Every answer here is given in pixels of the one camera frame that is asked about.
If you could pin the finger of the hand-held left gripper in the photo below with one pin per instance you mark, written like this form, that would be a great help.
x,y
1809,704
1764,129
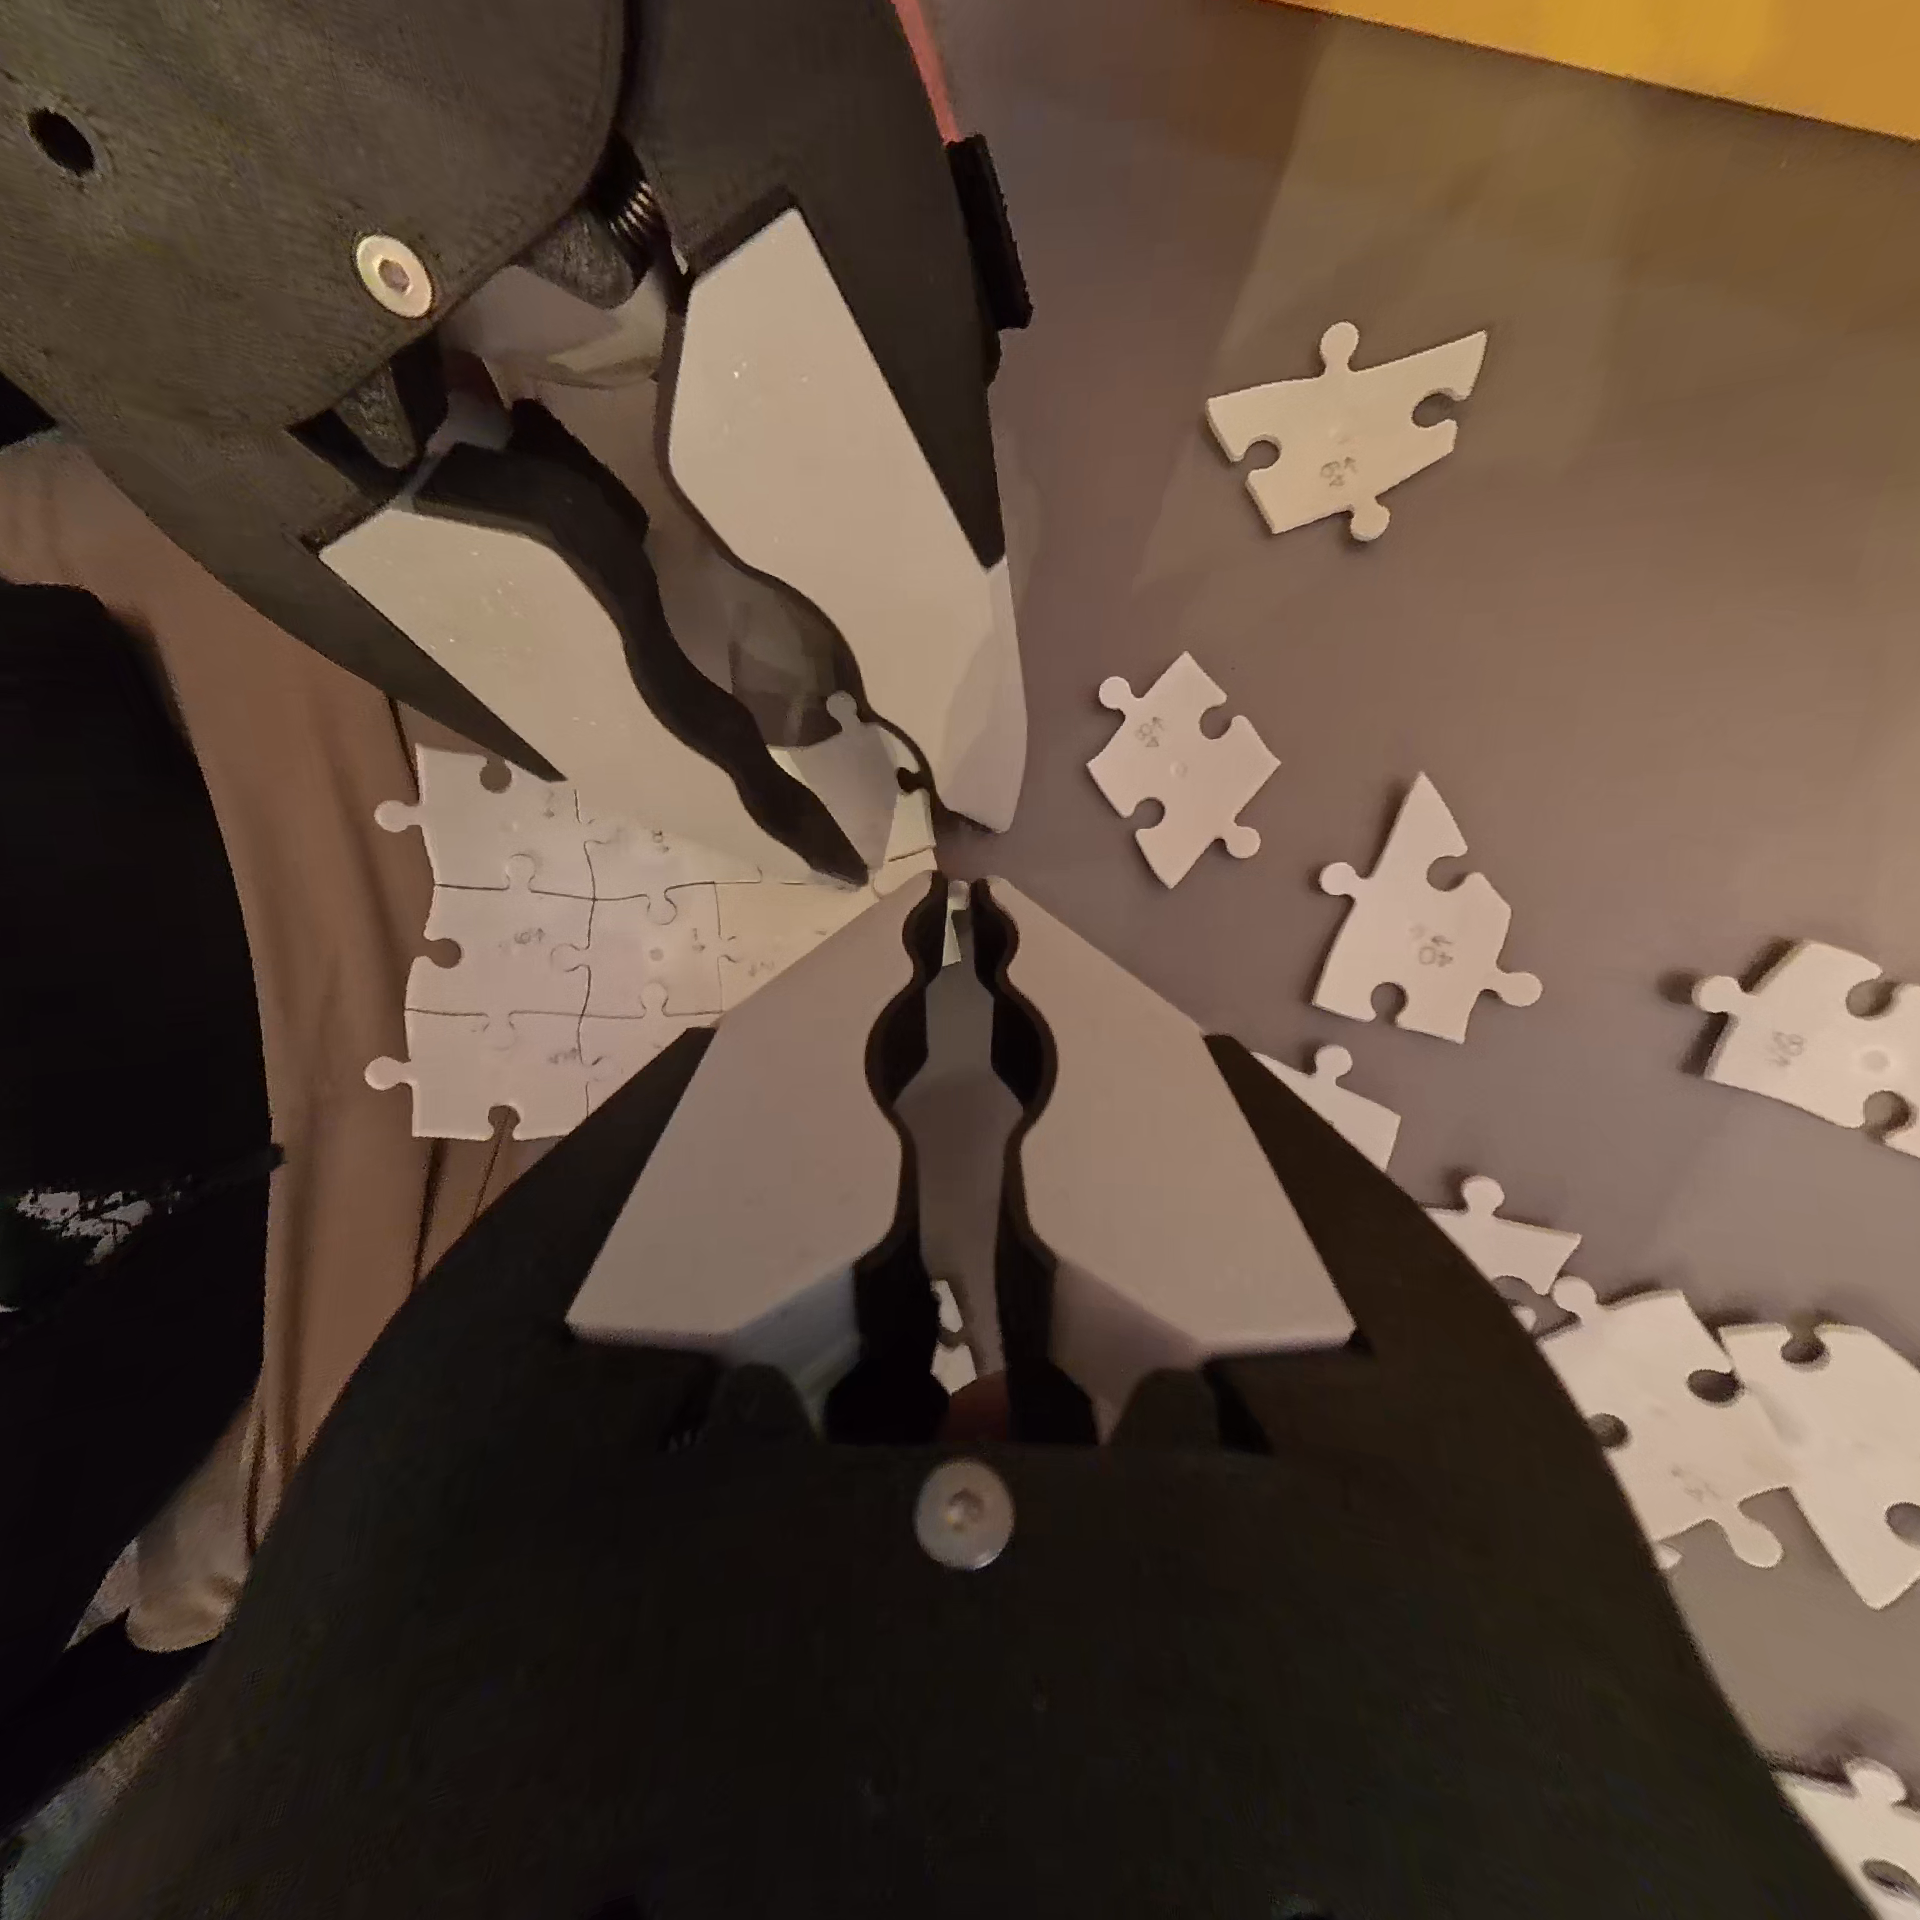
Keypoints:
x,y
809,423
495,615

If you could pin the yellow plastic bin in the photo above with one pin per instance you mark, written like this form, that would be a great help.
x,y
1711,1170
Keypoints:
x,y
1648,45

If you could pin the white puzzle pieces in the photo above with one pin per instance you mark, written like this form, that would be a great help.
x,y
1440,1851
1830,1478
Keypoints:
x,y
1185,765

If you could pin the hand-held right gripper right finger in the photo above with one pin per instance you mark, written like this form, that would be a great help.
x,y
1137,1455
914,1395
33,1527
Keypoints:
x,y
1185,1201

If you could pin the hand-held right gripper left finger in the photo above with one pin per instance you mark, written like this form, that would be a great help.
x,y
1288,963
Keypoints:
x,y
718,1201

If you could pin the joined puzzle ball section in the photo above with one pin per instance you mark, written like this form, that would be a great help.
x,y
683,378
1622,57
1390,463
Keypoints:
x,y
508,927

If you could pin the person's tan trousers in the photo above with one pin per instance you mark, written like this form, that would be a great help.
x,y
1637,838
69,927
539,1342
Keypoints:
x,y
330,899

